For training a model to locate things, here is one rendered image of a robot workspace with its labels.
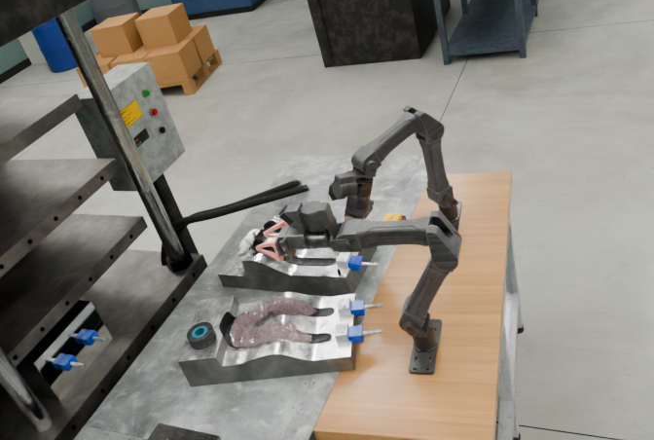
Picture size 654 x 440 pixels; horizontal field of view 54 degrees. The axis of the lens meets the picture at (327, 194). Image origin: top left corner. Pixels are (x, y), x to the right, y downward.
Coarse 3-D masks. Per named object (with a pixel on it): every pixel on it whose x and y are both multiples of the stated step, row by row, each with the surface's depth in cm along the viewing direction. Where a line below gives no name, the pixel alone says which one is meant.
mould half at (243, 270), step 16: (240, 256) 232; (256, 256) 216; (304, 256) 219; (320, 256) 216; (336, 256) 213; (368, 256) 219; (224, 272) 226; (240, 272) 224; (256, 272) 218; (272, 272) 215; (288, 272) 213; (304, 272) 211; (320, 272) 209; (336, 272) 206; (352, 272) 208; (256, 288) 223; (272, 288) 220; (288, 288) 216; (304, 288) 214; (320, 288) 210; (336, 288) 208; (352, 288) 208
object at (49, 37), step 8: (48, 24) 797; (56, 24) 800; (32, 32) 811; (40, 32) 802; (48, 32) 801; (56, 32) 804; (40, 40) 810; (48, 40) 806; (56, 40) 807; (64, 40) 811; (40, 48) 822; (48, 48) 813; (56, 48) 811; (64, 48) 814; (48, 56) 822; (56, 56) 818; (64, 56) 819; (72, 56) 822; (48, 64) 836; (56, 64) 824; (64, 64) 823; (72, 64) 826; (56, 72) 831
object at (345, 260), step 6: (342, 252) 210; (348, 252) 209; (342, 258) 207; (348, 258) 207; (354, 258) 208; (360, 258) 207; (342, 264) 207; (348, 264) 206; (354, 264) 205; (360, 264) 206; (366, 264) 205; (372, 264) 205; (378, 264) 204; (354, 270) 207; (360, 270) 206
